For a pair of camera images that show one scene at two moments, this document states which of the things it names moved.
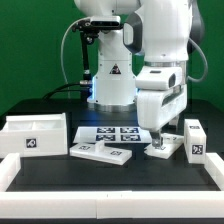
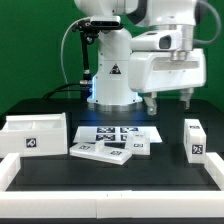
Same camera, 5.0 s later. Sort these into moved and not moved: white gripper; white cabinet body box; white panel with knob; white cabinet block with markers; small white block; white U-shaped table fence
Moved: small white block; white gripper
Not moved: white U-shaped table fence; white cabinet block with markers; white cabinet body box; white panel with knob
